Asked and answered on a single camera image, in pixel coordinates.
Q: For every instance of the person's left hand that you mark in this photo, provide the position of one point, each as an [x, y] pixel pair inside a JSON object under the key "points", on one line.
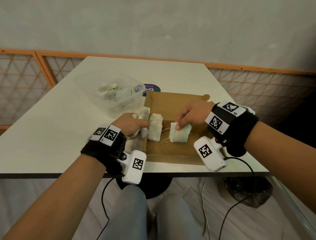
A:
{"points": [[126, 124]]}

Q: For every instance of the person's right hand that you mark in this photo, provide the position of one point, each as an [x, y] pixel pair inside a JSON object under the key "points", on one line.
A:
{"points": [[195, 112]]}

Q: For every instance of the bunch of tea bags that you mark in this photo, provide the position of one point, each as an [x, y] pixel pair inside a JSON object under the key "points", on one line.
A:
{"points": [[144, 113]]}

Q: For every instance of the brown paper box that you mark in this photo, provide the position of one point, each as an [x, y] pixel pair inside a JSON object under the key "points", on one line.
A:
{"points": [[168, 103]]}

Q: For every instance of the pile of tea bags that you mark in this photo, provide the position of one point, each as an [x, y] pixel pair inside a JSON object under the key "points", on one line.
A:
{"points": [[116, 94]]}

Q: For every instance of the clear plastic container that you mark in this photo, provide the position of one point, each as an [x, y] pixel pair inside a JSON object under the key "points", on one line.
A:
{"points": [[84, 84]]}

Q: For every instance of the person's left forearm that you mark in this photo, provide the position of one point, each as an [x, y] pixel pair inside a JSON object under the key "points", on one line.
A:
{"points": [[49, 202]]}

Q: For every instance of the person's right forearm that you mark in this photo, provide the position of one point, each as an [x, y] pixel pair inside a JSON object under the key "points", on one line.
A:
{"points": [[284, 158]]}

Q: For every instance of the black marker wristband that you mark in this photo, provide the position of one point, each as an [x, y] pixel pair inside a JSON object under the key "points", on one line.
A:
{"points": [[242, 133], [98, 153]]}

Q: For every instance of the round purple sticker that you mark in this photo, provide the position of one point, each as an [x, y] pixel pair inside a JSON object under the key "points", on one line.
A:
{"points": [[150, 87]]}

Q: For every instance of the orange lattice fence panel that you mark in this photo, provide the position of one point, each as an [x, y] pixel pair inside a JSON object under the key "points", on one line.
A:
{"points": [[259, 84], [19, 86]]}

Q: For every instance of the grey trousers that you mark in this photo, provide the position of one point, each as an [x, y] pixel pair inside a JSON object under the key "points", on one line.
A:
{"points": [[128, 212]]}

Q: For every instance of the dark grey floor object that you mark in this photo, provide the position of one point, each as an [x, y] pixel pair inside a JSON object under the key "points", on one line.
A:
{"points": [[247, 195]]}

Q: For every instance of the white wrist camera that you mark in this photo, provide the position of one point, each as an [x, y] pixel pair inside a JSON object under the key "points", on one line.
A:
{"points": [[134, 173], [212, 160]]}

